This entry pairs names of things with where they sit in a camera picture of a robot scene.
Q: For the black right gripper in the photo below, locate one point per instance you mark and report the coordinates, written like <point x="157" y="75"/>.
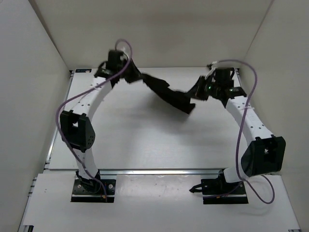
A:
<point x="197" y="90"/>

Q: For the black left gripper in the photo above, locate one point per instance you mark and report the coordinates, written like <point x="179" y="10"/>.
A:
<point x="136" y="74"/>

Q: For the black skirt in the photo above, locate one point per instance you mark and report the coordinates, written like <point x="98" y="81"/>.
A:
<point x="177" y="99"/>

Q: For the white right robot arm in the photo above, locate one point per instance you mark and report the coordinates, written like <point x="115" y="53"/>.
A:
<point x="265" y="151"/>

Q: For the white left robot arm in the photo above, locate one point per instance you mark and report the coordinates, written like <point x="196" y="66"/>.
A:
<point x="76" y="123"/>

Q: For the left blue corner label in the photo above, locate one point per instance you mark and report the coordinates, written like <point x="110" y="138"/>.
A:
<point x="83" y="70"/>

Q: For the aluminium right side rail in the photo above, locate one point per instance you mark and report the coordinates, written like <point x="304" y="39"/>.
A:
<point x="239" y="72"/>

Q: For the aluminium rail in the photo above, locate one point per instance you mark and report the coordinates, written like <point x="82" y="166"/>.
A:
<point x="239" y="72"/>
<point x="158" y="171"/>
<point x="51" y="147"/>

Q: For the aluminium front rail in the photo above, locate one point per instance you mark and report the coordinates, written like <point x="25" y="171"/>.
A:
<point x="158" y="171"/>

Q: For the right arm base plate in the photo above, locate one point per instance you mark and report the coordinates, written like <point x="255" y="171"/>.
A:
<point x="217" y="191"/>

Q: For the aluminium left side rail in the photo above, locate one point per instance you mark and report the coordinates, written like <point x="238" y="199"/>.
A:
<point x="51" y="147"/>

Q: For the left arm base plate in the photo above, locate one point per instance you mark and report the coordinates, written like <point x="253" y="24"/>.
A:
<point x="83" y="193"/>

